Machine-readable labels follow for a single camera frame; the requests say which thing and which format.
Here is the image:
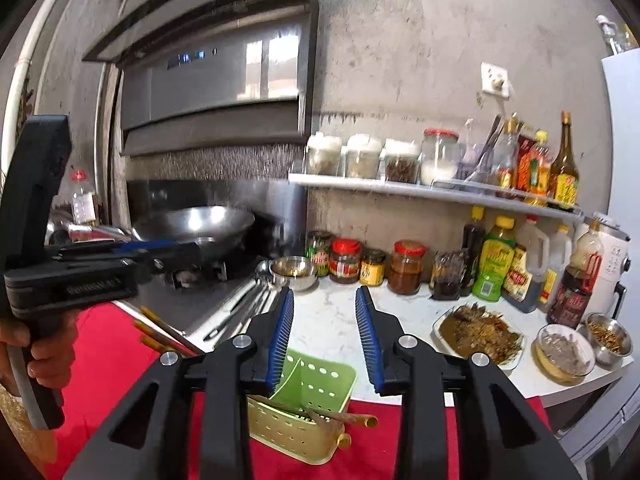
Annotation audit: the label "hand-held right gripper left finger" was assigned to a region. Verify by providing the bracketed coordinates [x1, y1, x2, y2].
[65, 286, 296, 480]

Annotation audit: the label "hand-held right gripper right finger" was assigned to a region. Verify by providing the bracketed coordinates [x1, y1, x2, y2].
[354, 285, 583, 480]

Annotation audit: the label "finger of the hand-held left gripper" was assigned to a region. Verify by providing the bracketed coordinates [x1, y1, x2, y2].
[47, 239, 202, 261]
[117, 255, 205, 285]

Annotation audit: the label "green perforated utensil holder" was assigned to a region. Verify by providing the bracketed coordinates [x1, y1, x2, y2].
[247, 349, 358, 456]

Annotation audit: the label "bundle of brown chopsticks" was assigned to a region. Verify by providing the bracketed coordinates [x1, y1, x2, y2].
[133, 306, 205, 357]

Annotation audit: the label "metal cooking utensils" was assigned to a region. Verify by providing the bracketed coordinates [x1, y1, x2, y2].
[202, 275, 281, 342]

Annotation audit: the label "glass cup with utensils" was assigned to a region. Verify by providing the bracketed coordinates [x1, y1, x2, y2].
[462, 115, 503, 183]

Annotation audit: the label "person's left hand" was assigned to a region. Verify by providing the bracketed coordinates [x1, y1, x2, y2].
[0, 310, 79, 397]

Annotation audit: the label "gas stove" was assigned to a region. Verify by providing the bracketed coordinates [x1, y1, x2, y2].
[112, 255, 261, 333]

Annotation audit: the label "red-capped cooking oil bottle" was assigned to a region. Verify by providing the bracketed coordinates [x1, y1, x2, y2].
[70, 170, 98, 227]

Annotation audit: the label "steel wok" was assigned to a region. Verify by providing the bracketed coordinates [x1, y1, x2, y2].
[131, 205, 257, 256]

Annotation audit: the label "small steel bowl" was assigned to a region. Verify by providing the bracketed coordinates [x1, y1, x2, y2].
[270, 256, 318, 292]

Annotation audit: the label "yellow-label sauce jar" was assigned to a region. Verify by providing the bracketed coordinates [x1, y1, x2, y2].
[360, 248, 387, 287]

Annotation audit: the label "red-lid brown sauce jar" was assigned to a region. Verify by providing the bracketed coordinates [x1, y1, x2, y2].
[388, 240, 427, 295]

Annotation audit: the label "red-lid chili sauce jar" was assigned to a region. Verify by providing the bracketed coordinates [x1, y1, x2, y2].
[329, 238, 362, 283]

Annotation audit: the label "green-lid pickle jar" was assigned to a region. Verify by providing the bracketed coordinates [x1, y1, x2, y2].
[306, 231, 335, 277]

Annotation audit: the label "red tablecloth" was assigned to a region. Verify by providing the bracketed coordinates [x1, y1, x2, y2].
[47, 302, 551, 480]

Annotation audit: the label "dark plastic bag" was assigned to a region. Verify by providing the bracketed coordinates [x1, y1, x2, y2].
[431, 250, 463, 301]

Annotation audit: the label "plate of cooked food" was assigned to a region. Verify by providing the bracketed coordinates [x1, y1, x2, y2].
[432, 304, 527, 371]

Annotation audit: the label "dark yellow-capped soy bottle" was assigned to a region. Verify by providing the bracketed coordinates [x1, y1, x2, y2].
[460, 206, 487, 297]

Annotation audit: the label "green yellow-capped bottle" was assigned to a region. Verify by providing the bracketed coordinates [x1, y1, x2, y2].
[472, 216, 517, 302]

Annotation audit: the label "red-capped dark liquid jug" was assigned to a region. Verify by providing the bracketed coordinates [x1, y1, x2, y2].
[501, 215, 550, 313]

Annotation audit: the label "white-lid spice container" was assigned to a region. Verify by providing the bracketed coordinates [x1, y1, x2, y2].
[306, 132, 343, 177]
[384, 140, 421, 183]
[345, 133, 383, 179]

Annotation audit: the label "steel range hood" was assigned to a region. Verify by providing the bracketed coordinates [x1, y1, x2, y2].
[82, 0, 321, 157]

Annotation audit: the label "red-lid glass jar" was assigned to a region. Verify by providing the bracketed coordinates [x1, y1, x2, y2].
[420, 128, 463, 187]

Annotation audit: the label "yellow-rimmed glass bowl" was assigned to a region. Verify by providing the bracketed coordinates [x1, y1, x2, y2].
[534, 323, 596, 386]

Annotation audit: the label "white yellow-capped jug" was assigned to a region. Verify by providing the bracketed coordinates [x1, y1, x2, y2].
[539, 224, 572, 311]

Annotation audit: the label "small yellow-capped seasoning bottle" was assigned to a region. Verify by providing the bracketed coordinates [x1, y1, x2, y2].
[495, 119, 518, 198]

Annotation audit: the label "small yellow oil bottle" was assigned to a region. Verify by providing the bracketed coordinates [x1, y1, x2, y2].
[525, 131, 553, 206]

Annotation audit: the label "red seasoning packet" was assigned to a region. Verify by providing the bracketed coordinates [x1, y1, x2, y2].
[515, 127, 538, 201]

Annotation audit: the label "steel bowl with food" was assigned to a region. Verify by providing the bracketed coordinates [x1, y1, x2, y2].
[584, 312, 633, 367]

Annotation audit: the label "tall dark vinegar bottle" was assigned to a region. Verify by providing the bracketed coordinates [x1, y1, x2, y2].
[547, 111, 580, 211]

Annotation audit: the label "white kitchen appliance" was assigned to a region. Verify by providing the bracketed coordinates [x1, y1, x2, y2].
[585, 212, 632, 321]

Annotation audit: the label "white refrigerator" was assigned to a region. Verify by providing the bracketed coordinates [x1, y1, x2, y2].
[570, 47, 640, 461]

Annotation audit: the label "clear bottle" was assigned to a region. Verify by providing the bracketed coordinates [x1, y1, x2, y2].
[596, 15, 624, 57]

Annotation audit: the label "wall pipe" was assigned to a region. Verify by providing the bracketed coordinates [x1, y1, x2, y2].
[0, 0, 71, 161]

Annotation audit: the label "white wall shelf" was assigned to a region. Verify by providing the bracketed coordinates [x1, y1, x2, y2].
[288, 172, 586, 221]

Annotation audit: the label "red-handled dark sauce bottle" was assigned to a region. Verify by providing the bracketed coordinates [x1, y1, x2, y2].
[546, 220, 605, 328]

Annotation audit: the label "white wall socket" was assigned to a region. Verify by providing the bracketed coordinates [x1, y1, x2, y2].
[481, 62, 512, 98]

